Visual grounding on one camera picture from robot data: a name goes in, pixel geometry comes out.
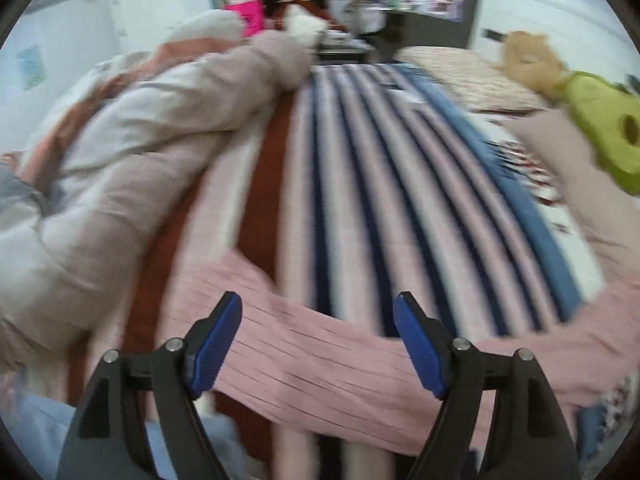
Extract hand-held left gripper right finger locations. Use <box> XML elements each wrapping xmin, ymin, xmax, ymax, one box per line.
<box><xmin>392</xmin><ymin>291</ymin><xmax>583</xmax><ymax>480</ymax></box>

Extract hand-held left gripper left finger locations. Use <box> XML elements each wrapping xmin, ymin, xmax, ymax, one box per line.
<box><xmin>56</xmin><ymin>291</ymin><xmax>244</xmax><ymax>480</ymax></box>

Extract pink pants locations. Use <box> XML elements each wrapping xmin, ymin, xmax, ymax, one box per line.
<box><xmin>157</xmin><ymin>250</ymin><xmax>640</xmax><ymax>461</ymax></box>

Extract striped blanket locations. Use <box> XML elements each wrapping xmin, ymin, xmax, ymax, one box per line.
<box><xmin>65</xmin><ymin>62</ymin><xmax>608</xmax><ymax>480</ymax></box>

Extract pink striped duvet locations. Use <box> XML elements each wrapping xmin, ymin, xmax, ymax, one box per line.
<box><xmin>0</xmin><ymin>10</ymin><xmax>316</xmax><ymax>376</ymax></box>

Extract pink ribbed pillow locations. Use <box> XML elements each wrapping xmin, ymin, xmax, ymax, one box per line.
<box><xmin>502</xmin><ymin>109</ymin><xmax>640</xmax><ymax>291</ymax></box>

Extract floral pillow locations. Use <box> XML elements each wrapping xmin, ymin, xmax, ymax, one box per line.
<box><xmin>395</xmin><ymin>46</ymin><xmax>551</xmax><ymax>113</ymax></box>

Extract green avocado plush toy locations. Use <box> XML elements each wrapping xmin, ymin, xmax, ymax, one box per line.
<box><xmin>562</xmin><ymin>71</ymin><xmax>640</xmax><ymax>195</ymax></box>

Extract brown plush toy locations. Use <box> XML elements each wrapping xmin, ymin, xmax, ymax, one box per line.
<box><xmin>495</xmin><ymin>30</ymin><xmax>568</xmax><ymax>98</ymax></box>

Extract pink shopping bag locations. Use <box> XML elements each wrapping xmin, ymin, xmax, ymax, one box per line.
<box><xmin>225</xmin><ymin>0</ymin><xmax>265</xmax><ymax>38</ymax></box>

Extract white down jacket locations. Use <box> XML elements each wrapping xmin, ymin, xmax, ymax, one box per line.
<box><xmin>286</xmin><ymin>6</ymin><xmax>328</xmax><ymax>38</ymax></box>

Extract white headboard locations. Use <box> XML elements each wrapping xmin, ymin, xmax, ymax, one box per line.
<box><xmin>467</xmin><ymin>0</ymin><xmax>640</xmax><ymax>91</ymax></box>

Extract small blue wall poster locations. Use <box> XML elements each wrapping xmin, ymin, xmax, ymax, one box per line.
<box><xmin>19</xmin><ymin>45</ymin><xmax>47</xmax><ymax>91</ymax></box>

